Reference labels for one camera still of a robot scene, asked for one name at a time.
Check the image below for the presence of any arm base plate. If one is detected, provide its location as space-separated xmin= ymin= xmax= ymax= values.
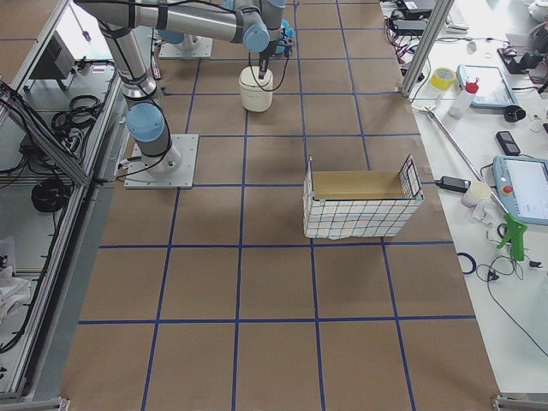
xmin=159 ymin=35 xmax=213 ymax=60
xmin=123 ymin=134 xmax=199 ymax=189

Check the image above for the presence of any black power adapter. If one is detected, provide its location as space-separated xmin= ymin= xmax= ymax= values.
xmin=435 ymin=176 xmax=471 ymax=194

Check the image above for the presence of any green handled grabber tool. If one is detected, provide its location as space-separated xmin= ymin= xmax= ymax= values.
xmin=418 ymin=106 xmax=527 ymax=261

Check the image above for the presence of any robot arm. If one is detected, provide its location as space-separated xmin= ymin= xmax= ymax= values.
xmin=159 ymin=30 xmax=200 ymax=51
xmin=78 ymin=1 xmax=286 ymax=180

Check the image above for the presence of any black tape roll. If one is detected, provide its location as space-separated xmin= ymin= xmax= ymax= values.
xmin=503 ymin=105 xmax=527 ymax=123

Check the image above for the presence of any teach pendant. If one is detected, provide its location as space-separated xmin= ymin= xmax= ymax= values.
xmin=492 ymin=156 xmax=547 ymax=226
xmin=456 ymin=64 xmax=518 ymax=109

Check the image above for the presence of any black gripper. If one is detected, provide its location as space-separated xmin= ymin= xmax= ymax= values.
xmin=259 ymin=51 xmax=271 ymax=80

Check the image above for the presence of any black remote control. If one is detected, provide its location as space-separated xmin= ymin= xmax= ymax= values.
xmin=495 ymin=131 xmax=521 ymax=157

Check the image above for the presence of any red capped squeeze bottle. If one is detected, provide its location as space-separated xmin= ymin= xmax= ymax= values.
xmin=448 ymin=79 xmax=479 ymax=119

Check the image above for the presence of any white plastic cup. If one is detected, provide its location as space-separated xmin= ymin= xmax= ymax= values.
xmin=461 ymin=181 xmax=491 ymax=208

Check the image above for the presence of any white trash can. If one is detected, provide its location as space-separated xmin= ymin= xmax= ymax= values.
xmin=239 ymin=66 xmax=273 ymax=112

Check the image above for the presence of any yellow tape roll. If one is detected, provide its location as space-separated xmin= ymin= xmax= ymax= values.
xmin=430 ymin=68 xmax=456 ymax=91

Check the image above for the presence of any coiled black cable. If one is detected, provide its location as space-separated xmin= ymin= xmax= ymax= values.
xmin=31 ymin=176 xmax=69 ymax=214

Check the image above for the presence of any aluminium frame post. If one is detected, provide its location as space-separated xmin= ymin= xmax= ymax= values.
xmin=400 ymin=0 xmax=454 ymax=97

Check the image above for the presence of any far teach pendant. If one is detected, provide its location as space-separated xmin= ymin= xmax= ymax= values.
xmin=456 ymin=64 xmax=518 ymax=109

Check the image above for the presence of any near teach pendant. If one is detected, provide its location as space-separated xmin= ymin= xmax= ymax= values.
xmin=492 ymin=156 xmax=547 ymax=226

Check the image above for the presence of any grey control box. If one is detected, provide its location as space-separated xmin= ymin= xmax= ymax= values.
xmin=30 ymin=31 xmax=75 ymax=91

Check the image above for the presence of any blue teddy bear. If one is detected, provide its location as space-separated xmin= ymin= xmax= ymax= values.
xmin=274 ymin=19 xmax=295 ymax=57

